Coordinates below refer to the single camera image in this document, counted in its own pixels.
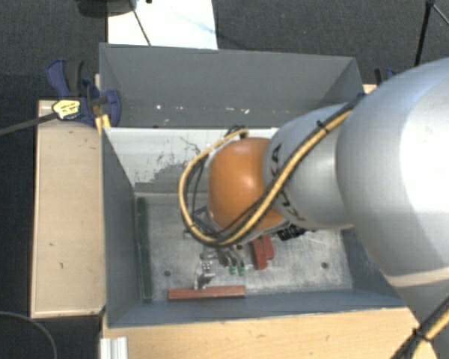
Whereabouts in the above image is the black cylinder on white bracket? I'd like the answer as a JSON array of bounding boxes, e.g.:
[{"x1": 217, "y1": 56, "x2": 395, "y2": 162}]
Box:
[{"x1": 277, "y1": 225, "x2": 316, "y2": 242}]

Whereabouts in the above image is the red-brown flat block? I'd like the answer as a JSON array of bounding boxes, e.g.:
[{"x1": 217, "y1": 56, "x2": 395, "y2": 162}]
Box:
[
  {"x1": 250, "y1": 239, "x2": 269, "y2": 271},
  {"x1": 167, "y1": 285, "x2": 247, "y2": 302},
  {"x1": 260, "y1": 234, "x2": 275, "y2": 260}
]

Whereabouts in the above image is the pale wood board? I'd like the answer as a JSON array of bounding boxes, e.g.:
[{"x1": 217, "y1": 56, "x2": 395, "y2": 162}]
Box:
[{"x1": 30, "y1": 99, "x2": 108, "y2": 319}]

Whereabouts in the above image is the dark green flat block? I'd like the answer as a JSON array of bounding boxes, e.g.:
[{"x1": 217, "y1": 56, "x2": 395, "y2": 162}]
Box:
[{"x1": 135, "y1": 197, "x2": 154, "y2": 302}]

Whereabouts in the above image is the grey metal bin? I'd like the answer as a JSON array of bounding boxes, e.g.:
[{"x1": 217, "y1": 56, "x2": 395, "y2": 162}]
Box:
[{"x1": 98, "y1": 42, "x2": 409, "y2": 328}]

